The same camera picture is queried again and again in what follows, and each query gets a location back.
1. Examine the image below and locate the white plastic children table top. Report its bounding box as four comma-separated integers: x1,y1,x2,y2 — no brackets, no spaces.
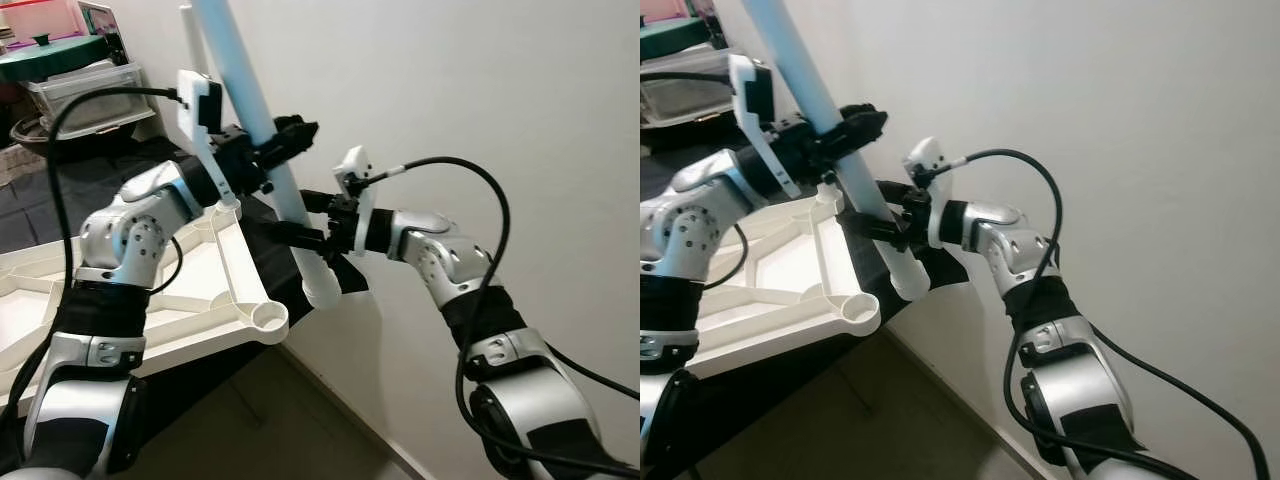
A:
0,195,291,406
640,185,883,381

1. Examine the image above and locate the clear plastic storage box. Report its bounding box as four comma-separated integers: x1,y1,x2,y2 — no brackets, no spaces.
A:
25,62,158,141
640,55,736,126

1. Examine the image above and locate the green pot lid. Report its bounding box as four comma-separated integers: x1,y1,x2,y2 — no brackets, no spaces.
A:
640,18,716,59
0,33,109,83

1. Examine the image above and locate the pink cardboard box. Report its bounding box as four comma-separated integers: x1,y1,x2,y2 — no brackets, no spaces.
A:
640,0,701,26
0,0,83,41

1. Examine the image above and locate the black wok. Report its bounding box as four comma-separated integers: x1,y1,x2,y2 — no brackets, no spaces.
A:
10,118,53,153

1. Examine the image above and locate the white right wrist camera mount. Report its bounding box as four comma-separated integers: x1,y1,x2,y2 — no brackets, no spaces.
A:
903,137,949,251
333,147,376,256

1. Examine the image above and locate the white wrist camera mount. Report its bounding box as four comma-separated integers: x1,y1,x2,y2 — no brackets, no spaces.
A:
903,137,949,251
176,70,243,209
333,147,376,256
728,55,801,199

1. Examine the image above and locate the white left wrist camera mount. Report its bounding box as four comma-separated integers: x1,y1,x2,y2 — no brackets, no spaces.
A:
176,70,243,209
728,55,801,199

